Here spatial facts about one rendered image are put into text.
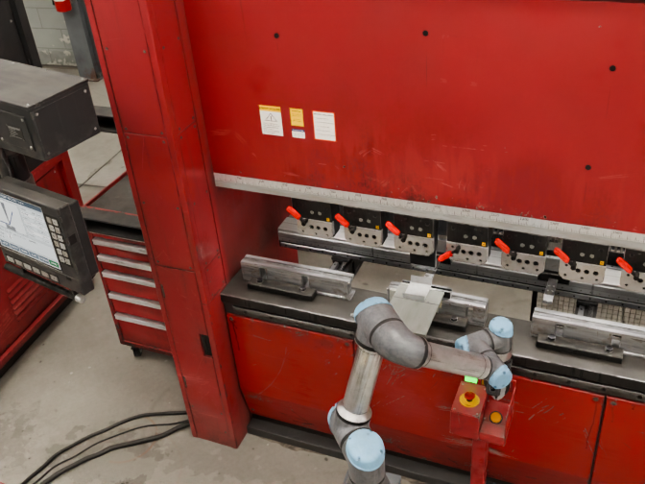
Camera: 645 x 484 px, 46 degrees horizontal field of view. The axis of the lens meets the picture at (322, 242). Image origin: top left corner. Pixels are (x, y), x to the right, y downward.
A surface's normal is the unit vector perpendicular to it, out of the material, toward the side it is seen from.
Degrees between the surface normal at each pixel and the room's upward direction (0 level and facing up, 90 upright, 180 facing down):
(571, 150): 90
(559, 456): 90
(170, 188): 90
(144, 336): 90
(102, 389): 0
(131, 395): 0
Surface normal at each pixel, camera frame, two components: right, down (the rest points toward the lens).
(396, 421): -0.38, 0.54
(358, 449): -0.03, -0.76
